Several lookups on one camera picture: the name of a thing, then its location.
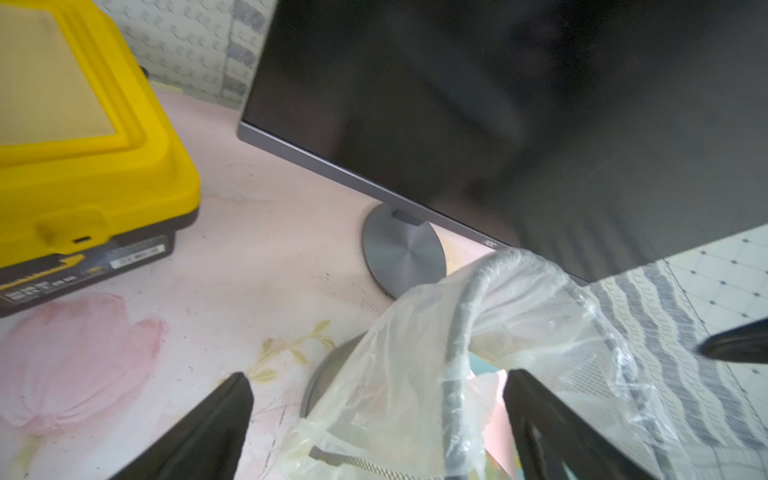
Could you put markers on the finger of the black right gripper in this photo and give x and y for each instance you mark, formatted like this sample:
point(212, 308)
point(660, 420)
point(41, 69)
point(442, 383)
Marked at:
point(745, 344)

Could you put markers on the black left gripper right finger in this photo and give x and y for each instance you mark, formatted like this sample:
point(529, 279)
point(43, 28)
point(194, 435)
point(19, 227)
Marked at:
point(554, 442)

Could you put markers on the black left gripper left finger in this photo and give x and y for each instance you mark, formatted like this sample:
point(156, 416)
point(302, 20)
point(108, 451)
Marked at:
point(207, 443)

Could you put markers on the pink sticky note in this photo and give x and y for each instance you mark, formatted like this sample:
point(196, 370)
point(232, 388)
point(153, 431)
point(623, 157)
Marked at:
point(498, 437)

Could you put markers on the grey round monitor stand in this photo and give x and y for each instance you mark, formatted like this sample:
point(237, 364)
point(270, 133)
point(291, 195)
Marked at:
point(401, 251)

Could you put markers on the black computer monitor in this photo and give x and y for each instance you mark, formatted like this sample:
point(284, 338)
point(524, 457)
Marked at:
point(600, 135)

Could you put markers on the grey bin with plastic liner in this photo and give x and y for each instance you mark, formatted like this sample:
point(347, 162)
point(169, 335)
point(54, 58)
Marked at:
point(408, 398)

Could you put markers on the floral pink table mat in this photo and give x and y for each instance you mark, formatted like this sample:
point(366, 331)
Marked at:
point(268, 279)

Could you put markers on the yellow black toolbox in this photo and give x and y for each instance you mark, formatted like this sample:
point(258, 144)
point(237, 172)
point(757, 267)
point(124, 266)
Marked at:
point(94, 179)

